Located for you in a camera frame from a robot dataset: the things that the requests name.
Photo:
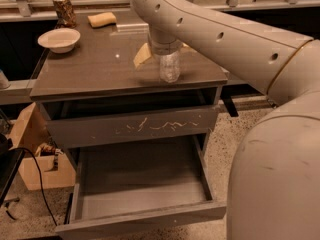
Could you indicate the patterned drink can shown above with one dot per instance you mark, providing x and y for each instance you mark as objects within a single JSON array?
[{"x": 65, "y": 13}]

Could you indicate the yellow sponge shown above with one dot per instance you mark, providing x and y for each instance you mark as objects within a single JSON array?
[{"x": 102, "y": 19}]

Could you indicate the grey top drawer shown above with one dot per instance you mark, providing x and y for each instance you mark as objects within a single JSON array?
[{"x": 101, "y": 130}]

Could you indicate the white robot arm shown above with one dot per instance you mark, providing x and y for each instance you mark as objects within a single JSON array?
[{"x": 274, "y": 182}]

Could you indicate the white ceramic bowl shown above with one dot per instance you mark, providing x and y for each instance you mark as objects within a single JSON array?
[{"x": 59, "y": 41}]

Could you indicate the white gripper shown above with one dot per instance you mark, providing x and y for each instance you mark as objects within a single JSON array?
[{"x": 165, "y": 48}]

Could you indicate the cardboard box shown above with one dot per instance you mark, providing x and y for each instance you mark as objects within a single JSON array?
[{"x": 50, "y": 167}]

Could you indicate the grey drawer cabinet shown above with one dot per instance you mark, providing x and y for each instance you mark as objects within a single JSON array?
[{"x": 98, "y": 77}]

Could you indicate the open grey middle drawer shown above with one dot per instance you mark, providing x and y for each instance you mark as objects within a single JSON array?
[{"x": 137, "y": 186}]

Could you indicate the clear plastic water bottle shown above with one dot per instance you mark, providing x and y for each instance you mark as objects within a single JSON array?
[{"x": 169, "y": 67}]

